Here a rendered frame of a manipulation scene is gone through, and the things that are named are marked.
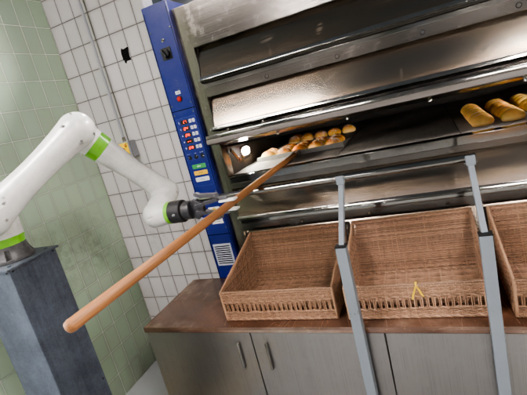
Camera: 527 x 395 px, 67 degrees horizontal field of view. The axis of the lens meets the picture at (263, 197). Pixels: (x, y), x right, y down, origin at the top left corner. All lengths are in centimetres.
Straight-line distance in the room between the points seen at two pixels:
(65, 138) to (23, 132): 100
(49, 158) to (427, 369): 160
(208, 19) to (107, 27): 63
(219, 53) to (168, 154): 66
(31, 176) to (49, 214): 99
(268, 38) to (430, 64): 76
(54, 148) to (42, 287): 53
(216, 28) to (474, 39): 119
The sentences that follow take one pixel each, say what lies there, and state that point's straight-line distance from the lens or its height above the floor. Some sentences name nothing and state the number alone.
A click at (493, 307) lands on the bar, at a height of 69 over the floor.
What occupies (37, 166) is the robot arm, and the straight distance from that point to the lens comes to 152.
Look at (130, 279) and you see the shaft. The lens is 104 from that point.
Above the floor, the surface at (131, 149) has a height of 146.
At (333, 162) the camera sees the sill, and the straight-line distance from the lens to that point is 204.
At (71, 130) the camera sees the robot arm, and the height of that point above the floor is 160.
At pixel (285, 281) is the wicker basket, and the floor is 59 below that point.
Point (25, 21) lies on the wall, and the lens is 276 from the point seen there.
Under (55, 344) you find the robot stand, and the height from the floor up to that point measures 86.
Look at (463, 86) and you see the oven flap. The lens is 182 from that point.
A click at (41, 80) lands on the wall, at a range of 267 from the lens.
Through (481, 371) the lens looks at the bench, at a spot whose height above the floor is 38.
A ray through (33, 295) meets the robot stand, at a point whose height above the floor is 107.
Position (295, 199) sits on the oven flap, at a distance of 214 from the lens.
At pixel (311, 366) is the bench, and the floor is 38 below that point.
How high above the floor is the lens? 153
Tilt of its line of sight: 13 degrees down
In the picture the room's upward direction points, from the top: 14 degrees counter-clockwise
